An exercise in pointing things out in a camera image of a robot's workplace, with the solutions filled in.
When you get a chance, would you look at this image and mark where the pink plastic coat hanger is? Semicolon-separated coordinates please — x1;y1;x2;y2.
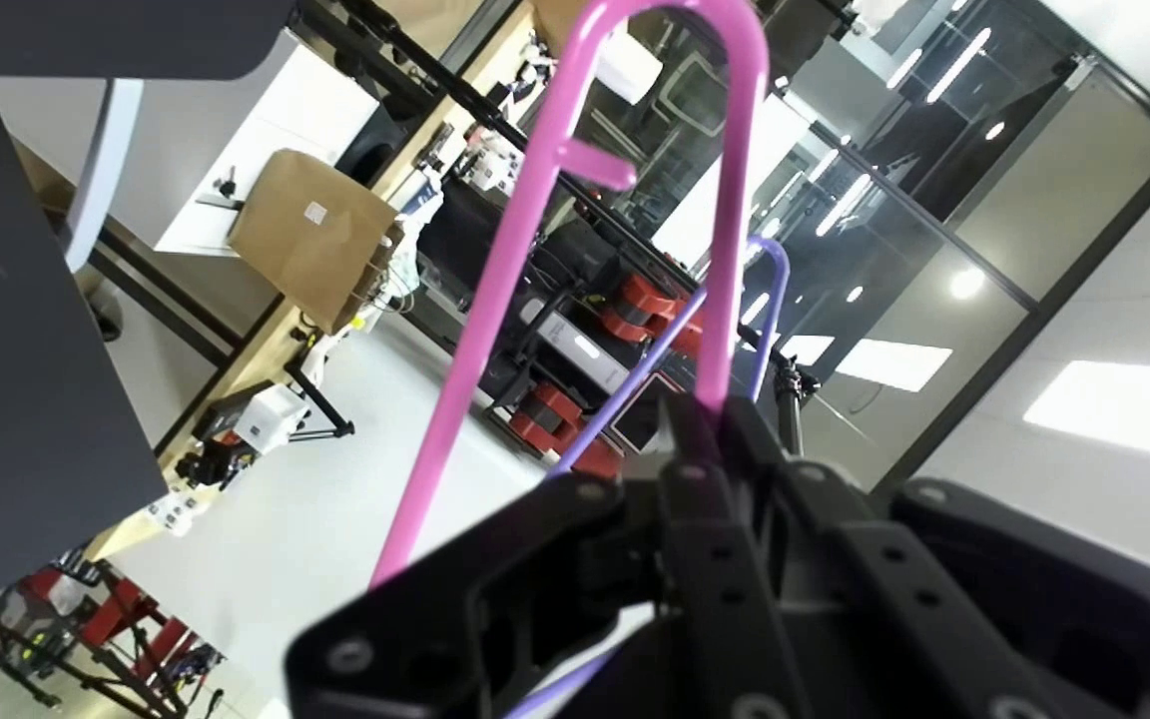
366;0;776;591

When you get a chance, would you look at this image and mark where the long wooden desk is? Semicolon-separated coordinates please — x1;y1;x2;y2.
81;0;569;563

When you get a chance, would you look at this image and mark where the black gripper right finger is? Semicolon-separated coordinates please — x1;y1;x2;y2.
714;395;1150;719

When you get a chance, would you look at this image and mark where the white device box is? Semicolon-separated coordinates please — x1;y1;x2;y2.
229;378;316;452

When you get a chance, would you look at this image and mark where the rectangular ceiling light panel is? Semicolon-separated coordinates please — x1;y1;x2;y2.
1018;354;1150;471

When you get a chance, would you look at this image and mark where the white table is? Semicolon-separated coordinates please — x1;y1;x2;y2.
152;29;385;260

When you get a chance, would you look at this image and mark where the cardboard box with label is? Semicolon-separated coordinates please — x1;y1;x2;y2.
223;142;409;336

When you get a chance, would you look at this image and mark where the black hanging rod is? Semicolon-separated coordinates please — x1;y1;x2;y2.
762;354;821;463

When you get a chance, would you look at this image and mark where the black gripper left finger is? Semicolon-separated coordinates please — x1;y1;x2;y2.
282;392;791;719

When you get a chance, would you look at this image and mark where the red metal frame cart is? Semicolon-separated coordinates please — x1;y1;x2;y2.
0;553;229;719

